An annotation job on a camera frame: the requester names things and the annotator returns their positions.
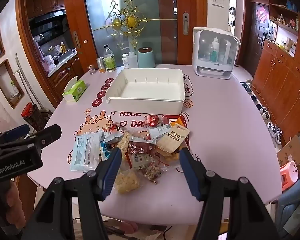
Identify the row of shoes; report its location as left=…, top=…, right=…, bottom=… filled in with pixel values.
left=239, top=79, right=283, bottom=144

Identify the person's left hand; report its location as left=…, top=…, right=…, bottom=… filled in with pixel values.
left=4, top=179, right=26, bottom=232

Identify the mint green canister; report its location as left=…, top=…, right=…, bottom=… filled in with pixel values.
left=138, top=47, right=156, bottom=68

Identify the black range hood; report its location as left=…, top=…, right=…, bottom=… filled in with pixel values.
left=29, top=9, right=67, bottom=34

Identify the pile of snack packets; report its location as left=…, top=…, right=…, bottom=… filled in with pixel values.
left=70, top=114, right=190, bottom=194

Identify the wooden shelf cabinet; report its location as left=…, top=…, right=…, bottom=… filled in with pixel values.
left=252, top=0, right=300, bottom=143

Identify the wooden kitchen counter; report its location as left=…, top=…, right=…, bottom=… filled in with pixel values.
left=41, top=47, right=84, bottom=90

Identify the green tissue box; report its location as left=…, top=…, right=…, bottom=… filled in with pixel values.
left=62, top=76, right=87, bottom=102

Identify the glass bottle green label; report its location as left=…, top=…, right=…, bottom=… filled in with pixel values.
left=103, top=44, right=117, bottom=72

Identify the yellow flaky snack packet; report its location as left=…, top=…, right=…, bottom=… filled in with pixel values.
left=114, top=169, right=140, bottom=194

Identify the pink orange plastic stool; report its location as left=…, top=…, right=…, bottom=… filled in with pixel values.
left=280, top=161, right=300, bottom=188

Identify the white teal baby bottle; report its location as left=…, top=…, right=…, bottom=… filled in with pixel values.
left=210, top=37, right=221, bottom=62

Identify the blue white snack packet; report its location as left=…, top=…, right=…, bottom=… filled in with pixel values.
left=103, top=132, right=123, bottom=161

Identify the blue chair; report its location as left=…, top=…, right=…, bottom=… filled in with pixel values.
left=275, top=177, right=300, bottom=240

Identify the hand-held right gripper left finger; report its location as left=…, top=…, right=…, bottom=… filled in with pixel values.
left=21, top=147, right=122, bottom=240

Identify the glass door gold ornament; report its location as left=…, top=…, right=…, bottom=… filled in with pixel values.
left=82, top=0, right=178, bottom=65

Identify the metal drink can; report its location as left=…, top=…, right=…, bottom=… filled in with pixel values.
left=97, top=57, right=107, bottom=73

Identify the red lid bin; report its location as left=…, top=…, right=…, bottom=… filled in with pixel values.
left=22, top=102, right=44, bottom=130

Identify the white sterilizer cabinet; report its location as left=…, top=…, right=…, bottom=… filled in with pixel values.
left=192, top=27, right=241, bottom=80

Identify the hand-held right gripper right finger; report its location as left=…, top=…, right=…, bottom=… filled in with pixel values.
left=179, top=147, right=283, bottom=240

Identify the cardboard box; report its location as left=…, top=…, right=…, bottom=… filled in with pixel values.
left=277, top=130, right=300, bottom=167

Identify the white plastic bottle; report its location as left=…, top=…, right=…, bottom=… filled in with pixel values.
left=128, top=51, right=139, bottom=68

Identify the dark red snack packet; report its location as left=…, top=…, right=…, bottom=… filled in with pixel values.
left=127, top=140, right=157, bottom=157

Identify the dark entrance door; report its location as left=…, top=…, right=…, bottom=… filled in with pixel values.
left=250, top=1, right=268, bottom=55

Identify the white plastic tray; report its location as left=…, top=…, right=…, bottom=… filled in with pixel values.
left=106, top=68, right=186, bottom=114

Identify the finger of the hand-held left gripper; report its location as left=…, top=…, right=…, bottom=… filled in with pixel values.
left=0, top=124, right=30, bottom=147
left=0, top=124, right=62, bottom=147

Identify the light blue snack packet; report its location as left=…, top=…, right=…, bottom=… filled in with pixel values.
left=70, top=132, right=103, bottom=172

